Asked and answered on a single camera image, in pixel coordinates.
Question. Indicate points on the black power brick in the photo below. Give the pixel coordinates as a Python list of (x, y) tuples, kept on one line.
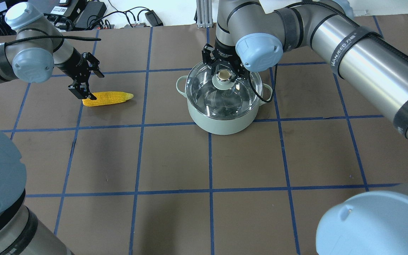
[(92, 11)]

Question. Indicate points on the aluminium frame post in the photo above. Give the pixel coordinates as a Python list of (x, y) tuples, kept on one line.
[(203, 14)]

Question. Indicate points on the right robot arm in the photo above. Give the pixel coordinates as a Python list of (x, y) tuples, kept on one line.
[(272, 182)]

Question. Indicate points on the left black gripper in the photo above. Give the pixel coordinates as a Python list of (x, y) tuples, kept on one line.
[(76, 69)]

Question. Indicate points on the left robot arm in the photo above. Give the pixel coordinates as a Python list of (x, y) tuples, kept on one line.
[(38, 49)]

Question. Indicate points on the pale green steel pot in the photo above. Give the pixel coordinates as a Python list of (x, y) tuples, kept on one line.
[(224, 127)]

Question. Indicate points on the glass pot lid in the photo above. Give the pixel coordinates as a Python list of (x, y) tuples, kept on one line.
[(222, 100)]

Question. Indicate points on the yellow corn cob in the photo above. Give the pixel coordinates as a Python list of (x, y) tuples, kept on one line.
[(107, 98)]

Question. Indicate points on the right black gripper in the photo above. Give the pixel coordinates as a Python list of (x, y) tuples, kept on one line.
[(224, 56)]

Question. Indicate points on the black power adapter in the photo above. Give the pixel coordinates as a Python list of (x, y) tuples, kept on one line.
[(153, 19)]

